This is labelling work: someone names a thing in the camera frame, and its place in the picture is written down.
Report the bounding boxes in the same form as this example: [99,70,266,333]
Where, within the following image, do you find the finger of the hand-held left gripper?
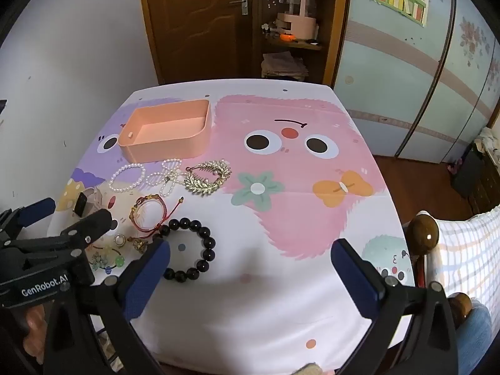
[0,197,57,243]
[16,208,114,260]

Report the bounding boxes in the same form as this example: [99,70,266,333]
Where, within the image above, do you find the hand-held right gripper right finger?
[330,238,459,375]

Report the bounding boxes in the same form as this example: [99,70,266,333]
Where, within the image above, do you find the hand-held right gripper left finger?
[42,237,171,375]

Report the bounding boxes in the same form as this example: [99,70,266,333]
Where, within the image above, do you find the green flower bracelet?
[88,246,126,274]

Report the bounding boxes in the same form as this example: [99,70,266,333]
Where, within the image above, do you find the red string gold bracelet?
[129,194,185,243]

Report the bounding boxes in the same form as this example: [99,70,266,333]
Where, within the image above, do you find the white pearl bracelet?
[109,163,146,194]

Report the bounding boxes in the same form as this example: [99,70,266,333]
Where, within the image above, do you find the black bead bracelet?
[152,218,217,282]

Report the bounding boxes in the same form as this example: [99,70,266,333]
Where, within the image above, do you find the pink plastic box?
[117,99,212,163]

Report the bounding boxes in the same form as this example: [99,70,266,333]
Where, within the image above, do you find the gold leaf hair clip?
[183,159,232,196]

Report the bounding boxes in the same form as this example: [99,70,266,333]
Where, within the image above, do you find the person's left hand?
[17,304,48,360]

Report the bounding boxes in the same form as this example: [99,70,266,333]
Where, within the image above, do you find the wooden chair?
[402,211,473,321]

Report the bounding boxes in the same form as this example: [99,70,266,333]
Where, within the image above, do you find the pearl bow hair accessory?
[146,158,184,198]

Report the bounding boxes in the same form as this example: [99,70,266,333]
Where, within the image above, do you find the plaid cloth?
[426,207,500,309]

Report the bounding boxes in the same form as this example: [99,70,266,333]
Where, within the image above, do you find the person's leg in jeans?
[455,299,495,375]

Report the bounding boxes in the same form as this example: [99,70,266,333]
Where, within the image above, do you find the dark wooden cabinet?
[451,129,500,219]

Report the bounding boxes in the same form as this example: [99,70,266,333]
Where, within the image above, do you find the pale blue floral wardrobe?
[332,0,500,165]

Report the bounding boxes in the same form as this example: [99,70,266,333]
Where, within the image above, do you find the brown wooden door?
[138,0,258,84]

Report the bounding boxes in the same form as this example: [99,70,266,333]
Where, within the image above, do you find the folded pink cloths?
[261,52,309,81]

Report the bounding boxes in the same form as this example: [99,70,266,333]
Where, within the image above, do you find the wooden shelf unit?
[250,0,352,87]

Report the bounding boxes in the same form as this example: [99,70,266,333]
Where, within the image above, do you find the pink desktop organizer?
[273,0,318,38]

